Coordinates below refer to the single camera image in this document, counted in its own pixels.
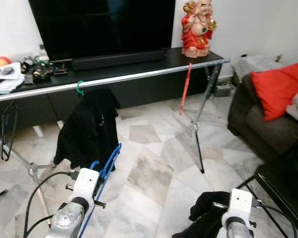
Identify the blue plastic hanger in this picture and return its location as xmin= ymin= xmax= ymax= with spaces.
xmin=78 ymin=143 xmax=123 ymax=238

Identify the black shirt green logo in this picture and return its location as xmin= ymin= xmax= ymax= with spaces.
xmin=171 ymin=191 xmax=231 ymax=238

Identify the green plastic hanger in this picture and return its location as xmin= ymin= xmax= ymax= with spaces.
xmin=75 ymin=80 xmax=85 ymax=96

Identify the red plastic hanger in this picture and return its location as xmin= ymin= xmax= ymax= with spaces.
xmin=179 ymin=63 xmax=193 ymax=116

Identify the black shirt small white logo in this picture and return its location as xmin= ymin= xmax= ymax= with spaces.
xmin=54 ymin=88 xmax=121 ymax=172

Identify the black TV console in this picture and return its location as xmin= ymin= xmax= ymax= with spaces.
xmin=0 ymin=47 xmax=230 ymax=132

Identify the silver metal clothes rack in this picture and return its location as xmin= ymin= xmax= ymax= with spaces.
xmin=0 ymin=59 xmax=230 ymax=229

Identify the black soundbar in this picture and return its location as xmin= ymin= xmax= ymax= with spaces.
xmin=71 ymin=49 xmax=166 ymax=71

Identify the black electronic gadget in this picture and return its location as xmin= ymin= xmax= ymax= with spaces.
xmin=20 ymin=56 xmax=70 ymax=84

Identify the dark brown sofa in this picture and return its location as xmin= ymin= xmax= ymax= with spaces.
xmin=227 ymin=74 xmax=298 ymax=164

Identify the red cushion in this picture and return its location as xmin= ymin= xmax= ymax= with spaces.
xmin=251 ymin=59 xmax=298 ymax=122

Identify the black television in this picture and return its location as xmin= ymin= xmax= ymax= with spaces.
xmin=28 ymin=0 xmax=177 ymax=61

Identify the red laughing Buddha statue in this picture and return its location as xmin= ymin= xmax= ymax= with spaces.
xmin=181 ymin=0 xmax=217 ymax=59

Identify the grey fabric cover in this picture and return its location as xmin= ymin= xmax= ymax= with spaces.
xmin=233 ymin=54 xmax=289 ymax=80

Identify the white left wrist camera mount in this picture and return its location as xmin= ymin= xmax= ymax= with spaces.
xmin=65 ymin=168 xmax=107 ymax=208

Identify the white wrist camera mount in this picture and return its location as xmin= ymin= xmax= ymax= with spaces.
xmin=65 ymin=168 xmax=107 ymax=208
xmin=213 ymin=188 xmax=261 ymax=229

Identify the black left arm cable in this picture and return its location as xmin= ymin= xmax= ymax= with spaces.
xmin=22 ymin=171 xmax=80 ymax=238

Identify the black wire hanger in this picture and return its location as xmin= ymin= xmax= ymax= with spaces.
xmin=0 ymin=101 xmax=19 ymax=162

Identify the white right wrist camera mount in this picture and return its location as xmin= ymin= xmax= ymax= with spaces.
xmin=213 ymin=188 xmax=261 ymax=229

